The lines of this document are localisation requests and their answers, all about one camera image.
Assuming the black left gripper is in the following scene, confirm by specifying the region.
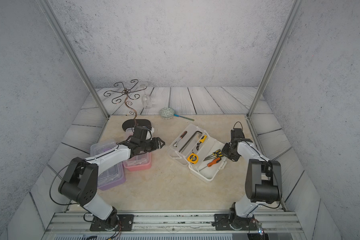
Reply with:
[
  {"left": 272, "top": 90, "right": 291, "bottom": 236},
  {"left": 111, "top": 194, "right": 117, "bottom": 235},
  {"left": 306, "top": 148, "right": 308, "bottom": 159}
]
[{"left": 139, "top": 136, "right": 166, "bottom": 153}]

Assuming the pink toolbox with clear lid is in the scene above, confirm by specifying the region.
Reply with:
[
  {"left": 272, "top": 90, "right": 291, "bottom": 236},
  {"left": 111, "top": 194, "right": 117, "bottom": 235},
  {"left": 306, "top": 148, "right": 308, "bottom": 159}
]
[{"left": 123, "top": 128, "right": 152, "bottom": 172}]

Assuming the white toolbox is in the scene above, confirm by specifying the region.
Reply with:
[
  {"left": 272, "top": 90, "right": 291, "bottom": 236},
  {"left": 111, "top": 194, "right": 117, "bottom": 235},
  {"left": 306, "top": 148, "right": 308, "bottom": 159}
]
[{"left": 168, "top": 124, "right": 227, "bottom": 183}]

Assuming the purple toolbox with clear lid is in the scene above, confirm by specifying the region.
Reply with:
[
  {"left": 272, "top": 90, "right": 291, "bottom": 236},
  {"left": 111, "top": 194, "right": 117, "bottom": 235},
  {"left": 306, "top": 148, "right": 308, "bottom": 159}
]
[{"left": 90, "top": 140, "right": 126, "bottom": 191}]

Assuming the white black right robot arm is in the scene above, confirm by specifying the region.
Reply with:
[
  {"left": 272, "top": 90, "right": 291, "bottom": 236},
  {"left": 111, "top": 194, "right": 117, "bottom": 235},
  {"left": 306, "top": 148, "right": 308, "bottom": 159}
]
[{"left": 222, "top": 128, "right": 282, "bottom": 234}]

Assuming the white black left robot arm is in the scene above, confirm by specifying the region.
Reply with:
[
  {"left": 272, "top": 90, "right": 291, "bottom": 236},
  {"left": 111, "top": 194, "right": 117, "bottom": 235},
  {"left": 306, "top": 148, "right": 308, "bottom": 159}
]
[{"left": 58, "top": 126, "right": 165, "bottom": 230}]

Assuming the black silver ratchet tool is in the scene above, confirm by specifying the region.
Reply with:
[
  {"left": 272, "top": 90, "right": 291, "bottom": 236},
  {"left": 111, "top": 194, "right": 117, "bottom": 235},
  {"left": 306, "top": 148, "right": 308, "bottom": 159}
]
[{"left": 173, "top": 131, "right": 188, "bottom": 148}]

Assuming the yellow tape measure left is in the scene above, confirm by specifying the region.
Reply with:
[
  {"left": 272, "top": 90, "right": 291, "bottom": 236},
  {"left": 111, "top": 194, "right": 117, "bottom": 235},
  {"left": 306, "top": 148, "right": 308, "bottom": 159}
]
[{"left": 187, "top": 153, "right": 199, "bottom": 164}]

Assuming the teal pen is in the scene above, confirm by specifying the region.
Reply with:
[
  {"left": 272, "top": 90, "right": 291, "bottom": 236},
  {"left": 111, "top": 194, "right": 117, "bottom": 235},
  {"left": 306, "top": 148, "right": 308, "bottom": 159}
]
[{"left": 174, "top": 114, "right": 195, "bottom": 122}]

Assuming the brown metal jewelry stand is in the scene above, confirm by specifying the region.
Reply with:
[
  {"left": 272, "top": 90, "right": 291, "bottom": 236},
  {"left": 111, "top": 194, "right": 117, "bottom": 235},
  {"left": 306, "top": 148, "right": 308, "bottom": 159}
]
[{"left": 104, "top": 79, "right": 153, "bottom": 132}]

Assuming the long black hex key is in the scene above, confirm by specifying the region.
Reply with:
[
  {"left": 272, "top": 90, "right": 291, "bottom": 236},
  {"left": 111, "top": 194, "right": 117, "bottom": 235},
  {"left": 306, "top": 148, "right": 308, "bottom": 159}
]
[{"left": 179, "top": 131, "right": 202, "bottom": 153}]

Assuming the clear glass bottle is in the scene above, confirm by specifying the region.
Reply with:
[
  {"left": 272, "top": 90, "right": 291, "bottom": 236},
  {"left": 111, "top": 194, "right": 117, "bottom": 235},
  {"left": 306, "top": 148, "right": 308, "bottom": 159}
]
[{"left": 141, "top": 85, "right": 153, "bottom": 109}]

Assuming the orange handle screwdriver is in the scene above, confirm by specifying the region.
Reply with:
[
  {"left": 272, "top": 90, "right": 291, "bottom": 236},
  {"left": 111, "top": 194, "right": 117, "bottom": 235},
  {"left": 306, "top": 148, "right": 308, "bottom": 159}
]
[{"left": 200, "top": 157, "right": 222, "bottom": 171}]

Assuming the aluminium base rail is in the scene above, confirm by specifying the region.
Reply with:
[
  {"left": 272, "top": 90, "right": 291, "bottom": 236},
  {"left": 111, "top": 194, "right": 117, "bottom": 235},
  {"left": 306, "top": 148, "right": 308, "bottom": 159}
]
[{"left": 45, "top": 209, "right": 306, "bottom": 240}]

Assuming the left aluminium frame post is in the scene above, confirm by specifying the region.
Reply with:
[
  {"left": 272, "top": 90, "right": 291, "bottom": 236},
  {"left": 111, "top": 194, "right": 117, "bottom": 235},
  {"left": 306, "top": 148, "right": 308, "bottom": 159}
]
[{"left": 37, "top": 0, "right": 110, "bottom": 120}]

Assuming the aluminium frame post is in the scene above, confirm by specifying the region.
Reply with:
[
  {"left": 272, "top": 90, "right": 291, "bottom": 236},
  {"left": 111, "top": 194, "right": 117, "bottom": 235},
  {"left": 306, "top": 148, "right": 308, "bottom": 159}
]
[
  {"left": 247, "top": 0, "right": 304, "bottom": 119},
  {"left": 37, "top": 0, "right": 110, "bottom": 120}
]

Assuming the right aluminium frame post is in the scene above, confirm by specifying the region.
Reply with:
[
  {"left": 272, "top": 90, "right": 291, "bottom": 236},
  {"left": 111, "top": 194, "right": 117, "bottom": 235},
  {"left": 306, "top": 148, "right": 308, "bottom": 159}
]
[{"left": 247, "top": 0, "right": 304, "bottom": 119}]

